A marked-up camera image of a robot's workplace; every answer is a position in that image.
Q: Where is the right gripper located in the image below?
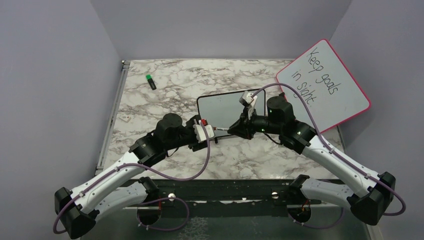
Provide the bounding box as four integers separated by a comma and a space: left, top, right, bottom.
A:
228, 106, 283, 140

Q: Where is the black framed small whiteboard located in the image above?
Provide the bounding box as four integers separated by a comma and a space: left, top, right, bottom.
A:
196, 88, 267, 145

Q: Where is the red whiteboard marker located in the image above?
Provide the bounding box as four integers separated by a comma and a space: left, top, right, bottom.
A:
213, 126, 229, 132

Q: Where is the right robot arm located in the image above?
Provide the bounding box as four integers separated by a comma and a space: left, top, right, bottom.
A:
228, 95, 396, 226

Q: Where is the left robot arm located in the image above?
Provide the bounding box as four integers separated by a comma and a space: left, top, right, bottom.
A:
53, 113, 215, 239

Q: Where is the pink framed written whiteboard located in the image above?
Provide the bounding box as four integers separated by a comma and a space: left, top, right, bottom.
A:
276, 39, 371, 133

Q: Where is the small white tag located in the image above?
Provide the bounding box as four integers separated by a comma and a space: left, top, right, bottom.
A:
119, 114, 131, 123

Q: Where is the green highlighter pen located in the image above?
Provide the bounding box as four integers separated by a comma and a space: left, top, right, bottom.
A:
145, 74, 157, 90

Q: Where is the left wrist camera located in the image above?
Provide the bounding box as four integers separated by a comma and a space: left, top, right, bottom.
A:
193, 119, 215, 143

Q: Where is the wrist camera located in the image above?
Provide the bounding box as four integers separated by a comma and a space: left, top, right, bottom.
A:
239, 90, 257, 107
193, 119, 215, 143

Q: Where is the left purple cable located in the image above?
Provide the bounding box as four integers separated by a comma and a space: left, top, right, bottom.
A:
52, 119, 212, 235

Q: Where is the purple cable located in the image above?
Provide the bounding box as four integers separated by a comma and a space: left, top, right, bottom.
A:
52, 119, 212, 235
253, 82, 407, 230

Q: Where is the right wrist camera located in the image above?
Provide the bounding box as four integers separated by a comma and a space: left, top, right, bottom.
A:
239, 90, 257, 107

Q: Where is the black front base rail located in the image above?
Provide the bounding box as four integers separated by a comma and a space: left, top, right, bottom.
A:
91, 177, 354, 220

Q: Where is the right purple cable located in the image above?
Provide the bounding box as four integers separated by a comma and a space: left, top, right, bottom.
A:
253, 82, 407, 230

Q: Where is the aluminium frame rail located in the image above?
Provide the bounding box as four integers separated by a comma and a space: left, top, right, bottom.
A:
94, 60, 131, 176

